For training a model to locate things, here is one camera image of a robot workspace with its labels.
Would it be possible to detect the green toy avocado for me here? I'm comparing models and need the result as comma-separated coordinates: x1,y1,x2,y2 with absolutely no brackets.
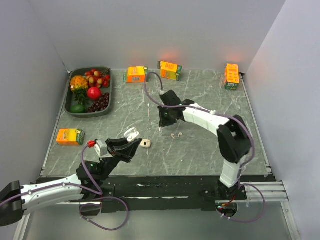
69,104,87,114

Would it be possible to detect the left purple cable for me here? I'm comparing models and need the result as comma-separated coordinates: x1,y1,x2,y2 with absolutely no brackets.
0,144,130,231

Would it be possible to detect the orange juice box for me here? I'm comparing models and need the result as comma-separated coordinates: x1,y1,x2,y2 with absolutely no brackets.
56,128,85,146
223,63,240,91
123,66,149,83
157,61,182,81

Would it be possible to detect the orange toy pineapple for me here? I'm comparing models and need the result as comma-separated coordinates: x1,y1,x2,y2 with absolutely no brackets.
69,75,89,105

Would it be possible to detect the orange juice box back middle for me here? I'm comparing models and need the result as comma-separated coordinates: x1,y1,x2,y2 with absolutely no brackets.
157,61,182,81

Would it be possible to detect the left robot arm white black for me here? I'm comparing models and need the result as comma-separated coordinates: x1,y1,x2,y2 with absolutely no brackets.
0,138,142,227

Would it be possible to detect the red toy apple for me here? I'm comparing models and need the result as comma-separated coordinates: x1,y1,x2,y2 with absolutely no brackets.
87,87,102,101

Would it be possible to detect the dark purple grape bunch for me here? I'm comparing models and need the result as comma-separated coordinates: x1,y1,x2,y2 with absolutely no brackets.
88,92,110,113

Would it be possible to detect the pink earbud charging case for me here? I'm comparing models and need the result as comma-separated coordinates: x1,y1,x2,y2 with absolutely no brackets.
140,139,152,149

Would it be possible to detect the orange juice box front left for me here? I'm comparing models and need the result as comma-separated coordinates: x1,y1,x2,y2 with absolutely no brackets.
56,128,85,146

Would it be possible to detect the orange juice box back right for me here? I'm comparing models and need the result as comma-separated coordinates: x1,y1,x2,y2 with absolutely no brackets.
223,63,240,91

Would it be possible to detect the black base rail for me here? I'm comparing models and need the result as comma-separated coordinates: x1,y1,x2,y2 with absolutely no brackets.
101,175,248,211

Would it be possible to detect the white earbud charging case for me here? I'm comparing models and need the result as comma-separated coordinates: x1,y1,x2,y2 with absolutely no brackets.
124,127,140,143

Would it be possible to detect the orange juice box back left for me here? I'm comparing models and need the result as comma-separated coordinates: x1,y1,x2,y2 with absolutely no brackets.
123,66,149,83

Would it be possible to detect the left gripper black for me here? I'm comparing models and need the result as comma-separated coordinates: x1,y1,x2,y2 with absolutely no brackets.
97,134,142,181

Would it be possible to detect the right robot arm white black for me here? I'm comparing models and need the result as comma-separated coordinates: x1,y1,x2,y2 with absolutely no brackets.
158,90,252,199

